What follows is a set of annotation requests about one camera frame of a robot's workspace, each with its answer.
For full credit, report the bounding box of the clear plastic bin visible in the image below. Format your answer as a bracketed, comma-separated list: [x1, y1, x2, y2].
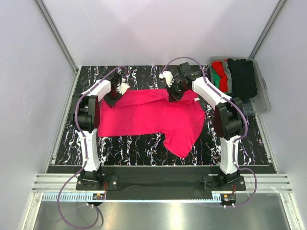
[209, 57, 271, 115]

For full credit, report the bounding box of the right aluminium corner post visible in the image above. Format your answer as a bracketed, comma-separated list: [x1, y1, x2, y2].
[249, 0, 287, 59]

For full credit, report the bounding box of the left orange connector module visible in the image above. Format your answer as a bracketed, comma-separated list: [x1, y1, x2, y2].
[93, 193, 106, 200]

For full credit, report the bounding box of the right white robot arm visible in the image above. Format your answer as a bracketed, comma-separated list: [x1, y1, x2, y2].
[159, 62, 247, 191]

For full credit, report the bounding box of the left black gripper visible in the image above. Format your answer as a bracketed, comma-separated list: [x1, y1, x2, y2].
[104, 89, 124, 108]

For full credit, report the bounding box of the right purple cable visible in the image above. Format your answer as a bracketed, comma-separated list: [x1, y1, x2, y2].
[160, 56, 259, 208]

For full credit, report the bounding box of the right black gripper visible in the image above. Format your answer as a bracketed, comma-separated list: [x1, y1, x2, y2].
[165, 80, 189, 103]

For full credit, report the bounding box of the purple cable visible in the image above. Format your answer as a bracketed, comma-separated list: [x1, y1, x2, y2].
[160, 56, 259, 208]
[57, 66, 128, 230]

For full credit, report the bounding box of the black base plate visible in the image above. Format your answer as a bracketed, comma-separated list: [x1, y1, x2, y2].
[76, 166, 246, 191]

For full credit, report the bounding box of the orange connector module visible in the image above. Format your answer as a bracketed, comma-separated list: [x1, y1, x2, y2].
[221, 194, 236, 203]
[93, 193, 106, 200]

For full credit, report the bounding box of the green folded t shirt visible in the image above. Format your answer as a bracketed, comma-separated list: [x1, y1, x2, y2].
[212, 69, 220, 89]

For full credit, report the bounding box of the white slotted cable duct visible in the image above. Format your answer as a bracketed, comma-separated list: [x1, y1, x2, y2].
[42, 192, 221, 203]

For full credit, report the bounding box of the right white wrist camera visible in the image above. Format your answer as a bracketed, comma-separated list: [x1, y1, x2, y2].
[159, 71, 173, 88]

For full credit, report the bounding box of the black folded t shirt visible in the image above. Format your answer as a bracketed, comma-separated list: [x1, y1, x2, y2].
[227, 58, 258, 100]

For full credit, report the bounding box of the left aluminium corner post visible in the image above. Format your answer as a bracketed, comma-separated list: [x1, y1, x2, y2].
[33, 0, 80, 72]

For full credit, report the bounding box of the red folded t shirt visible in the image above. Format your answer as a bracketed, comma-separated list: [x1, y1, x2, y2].
[212, 61, 227, 93]

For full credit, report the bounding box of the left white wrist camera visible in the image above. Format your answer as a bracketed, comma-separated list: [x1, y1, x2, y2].
[116, 78, 130, 95]

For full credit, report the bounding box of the grey folded t shirt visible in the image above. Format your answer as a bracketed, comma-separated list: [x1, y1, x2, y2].
[222, 59, 233, 94]

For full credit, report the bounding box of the aluminium corner post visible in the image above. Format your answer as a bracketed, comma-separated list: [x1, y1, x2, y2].
[33, 0, 80, 72]
[249, 0, 287, 59]

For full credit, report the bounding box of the right orange connector module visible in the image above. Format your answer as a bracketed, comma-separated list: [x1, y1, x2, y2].
[221, 194, 236, 203]

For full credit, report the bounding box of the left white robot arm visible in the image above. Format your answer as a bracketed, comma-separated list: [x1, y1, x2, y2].
[71, 71, 123, 190]

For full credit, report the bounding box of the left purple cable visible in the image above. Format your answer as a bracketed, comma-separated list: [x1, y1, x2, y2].
[57, 66, 128, 230]

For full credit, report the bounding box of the magenta t shirt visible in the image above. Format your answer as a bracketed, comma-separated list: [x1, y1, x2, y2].
[98, 89, 205, 158]

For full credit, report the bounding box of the aluminium frame rail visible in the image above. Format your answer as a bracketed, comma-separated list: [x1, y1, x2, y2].
[32, 173, 292, 193]

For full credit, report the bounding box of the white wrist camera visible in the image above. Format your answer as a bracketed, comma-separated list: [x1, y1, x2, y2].
[159, 71, 173, 88]
[116, 78, 130, 95]

